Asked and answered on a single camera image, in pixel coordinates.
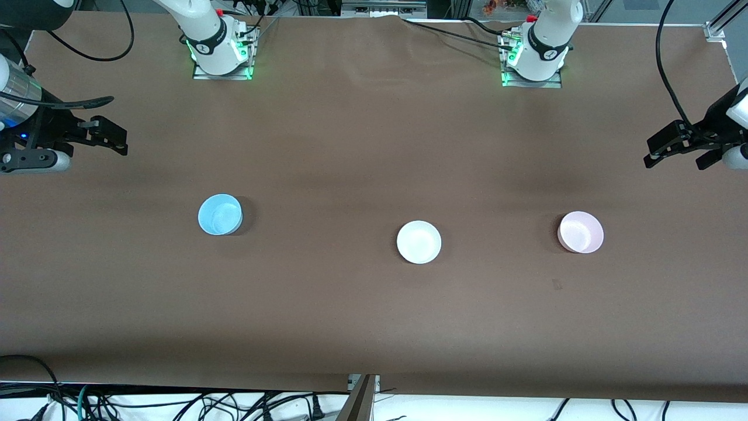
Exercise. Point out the orange background object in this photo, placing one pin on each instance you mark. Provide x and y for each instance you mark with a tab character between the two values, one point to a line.
502	6

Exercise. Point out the pale pink plastic bowl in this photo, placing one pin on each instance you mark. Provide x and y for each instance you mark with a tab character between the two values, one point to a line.
581	233

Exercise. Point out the aluminium frame corner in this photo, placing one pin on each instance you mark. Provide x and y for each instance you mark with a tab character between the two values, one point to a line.
717	29

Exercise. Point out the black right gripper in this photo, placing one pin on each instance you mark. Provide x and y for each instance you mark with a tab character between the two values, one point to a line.
51	130

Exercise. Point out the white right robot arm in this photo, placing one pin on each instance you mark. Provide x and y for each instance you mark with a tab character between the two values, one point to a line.
204	29

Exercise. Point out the brown table cover sheet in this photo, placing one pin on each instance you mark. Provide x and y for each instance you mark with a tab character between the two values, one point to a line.
374	146

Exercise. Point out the white plastic bowl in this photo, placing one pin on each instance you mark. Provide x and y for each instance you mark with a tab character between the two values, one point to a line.
419	241

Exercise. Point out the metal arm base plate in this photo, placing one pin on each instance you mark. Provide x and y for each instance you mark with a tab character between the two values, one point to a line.
234	75
543	85

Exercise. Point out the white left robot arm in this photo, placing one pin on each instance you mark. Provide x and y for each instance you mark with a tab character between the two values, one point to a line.
549	35

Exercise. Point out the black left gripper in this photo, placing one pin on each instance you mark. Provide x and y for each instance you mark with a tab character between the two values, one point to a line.
703	134

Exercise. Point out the black power plug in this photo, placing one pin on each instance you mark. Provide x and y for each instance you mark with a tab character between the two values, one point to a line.
317	408

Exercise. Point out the aluminium profile beam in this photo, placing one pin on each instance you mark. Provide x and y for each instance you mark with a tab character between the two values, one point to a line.
359	403

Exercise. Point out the light blue plastic bowl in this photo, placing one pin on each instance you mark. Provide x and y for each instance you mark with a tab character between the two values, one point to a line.
219	215

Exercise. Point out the grey metal fixture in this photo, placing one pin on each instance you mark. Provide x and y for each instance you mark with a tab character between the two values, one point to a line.
383	7

